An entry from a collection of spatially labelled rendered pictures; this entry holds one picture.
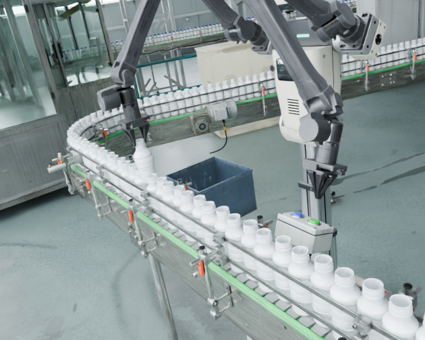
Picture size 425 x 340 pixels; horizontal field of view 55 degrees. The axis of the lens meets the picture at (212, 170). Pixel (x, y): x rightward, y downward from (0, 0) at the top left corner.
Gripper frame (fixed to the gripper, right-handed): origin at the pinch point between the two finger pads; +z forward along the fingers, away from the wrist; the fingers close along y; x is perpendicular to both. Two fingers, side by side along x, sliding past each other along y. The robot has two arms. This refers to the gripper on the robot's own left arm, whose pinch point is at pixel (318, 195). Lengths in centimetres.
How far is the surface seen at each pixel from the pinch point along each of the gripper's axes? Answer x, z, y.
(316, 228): -2.8, 7.8, 3.2
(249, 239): -17.6, 12.5, -5.2
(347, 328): -15.8, 20.3, 25.3
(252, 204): 47, 27, -75
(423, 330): -17.3, 12.0, 39.9
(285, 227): -3.6, 10.9, -6.5
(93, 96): 135, 0, -555
